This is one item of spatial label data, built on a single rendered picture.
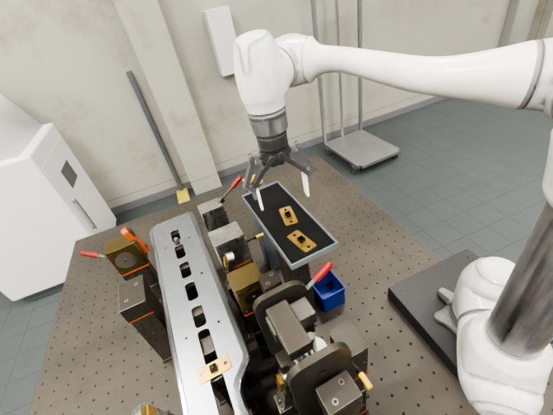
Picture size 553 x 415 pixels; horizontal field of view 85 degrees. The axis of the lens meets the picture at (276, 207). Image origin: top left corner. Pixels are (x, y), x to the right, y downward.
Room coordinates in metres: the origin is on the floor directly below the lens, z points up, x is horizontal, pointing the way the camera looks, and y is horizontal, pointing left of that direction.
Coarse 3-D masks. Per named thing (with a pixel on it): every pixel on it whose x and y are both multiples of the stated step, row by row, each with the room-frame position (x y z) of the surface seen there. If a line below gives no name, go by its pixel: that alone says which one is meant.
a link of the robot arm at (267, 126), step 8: (280, 112) 0.66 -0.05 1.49; (256, 120) 0.65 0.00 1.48; (264, 120) 0.65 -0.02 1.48; (272, 120) 0.65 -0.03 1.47; (280, 120) 0.65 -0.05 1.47; (256, 128) 0.66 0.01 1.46; (264, 128) 0.65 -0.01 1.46; (272, 128) 0.65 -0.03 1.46; (280, 128) 0.65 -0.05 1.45; (256, 136) 0.67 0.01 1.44; (264, 136) 0.65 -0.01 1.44; (272, 136) 0.65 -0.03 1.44
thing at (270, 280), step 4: (268, 272) 0.55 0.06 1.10; (272, 272) 0.54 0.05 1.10; (260, 276) 0.54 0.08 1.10; (264, 276) 0.54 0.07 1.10; (268, 276) 0.53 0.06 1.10; (272, 276) 0.53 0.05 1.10; (276, 276) 0.53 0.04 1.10; (260, 280) 0.53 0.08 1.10; (264, 280) 0.52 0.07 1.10; (268, 280) 0.52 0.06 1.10; (272, 280) 0.52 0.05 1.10; (276, 280) 0.51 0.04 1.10; (280, 280) 0.51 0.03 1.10; (260, 284) 0.54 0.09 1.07; (264, 284) 0.51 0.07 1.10; (268, 284) 0.51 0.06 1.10; (272, 284) 0.50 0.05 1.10; (276, 284) 0.50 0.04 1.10; (280, 284) 0.51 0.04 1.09; (264, 288) 0.50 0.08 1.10; (268, 288) 0.50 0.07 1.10; (272, 288) 0.50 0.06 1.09; (264, 292) 0.51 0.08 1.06
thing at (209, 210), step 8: (216, 200) 1.01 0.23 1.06; (200, 208) 0.98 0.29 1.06; (208, 208) 0.96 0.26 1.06; (216, 208) 0.96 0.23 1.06; (224, 208) 1.01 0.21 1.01; (208, 216) 0.94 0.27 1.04; (216, 216) 0.95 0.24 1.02; (224, 216) 0.96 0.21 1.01; (208, 224) 0.94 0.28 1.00; (216, 224) 0.95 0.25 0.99; (224, 224) 0.96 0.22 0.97; (208, 232) 0.94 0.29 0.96
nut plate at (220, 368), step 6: (216, 360) 0.39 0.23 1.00; (222, 360) 0.39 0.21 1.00; (228, 360) 0.38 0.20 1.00; (204, 366) 0.38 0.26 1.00; (210, 366) 0.37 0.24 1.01; (216, 366) 0.37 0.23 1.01; (222, 366) 0.37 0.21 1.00; (228, 366) 0.37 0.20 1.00; (198, 372) 0.37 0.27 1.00; (204, 372) 0.37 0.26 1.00; (210, 372) 0.36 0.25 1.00; (216, 372) 0.36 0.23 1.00; (222, 372) 0.36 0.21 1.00; (198, 378) 0.36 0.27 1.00; (204, 378) 0.35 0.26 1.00; (210, 378) 0.35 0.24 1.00
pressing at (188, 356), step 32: (160, 224) 1.02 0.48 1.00; (192, 224) 0.97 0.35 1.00; (160, 256) 0.82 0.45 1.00; (192, 256) 0.78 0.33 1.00; (160, 288) 0.67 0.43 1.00; (192, 320) 0.52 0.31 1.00; (224, 320) 0.50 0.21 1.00; (192, 352) 0.43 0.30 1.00; (224, 352) 0.41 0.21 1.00; (192, 384) 0.35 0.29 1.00
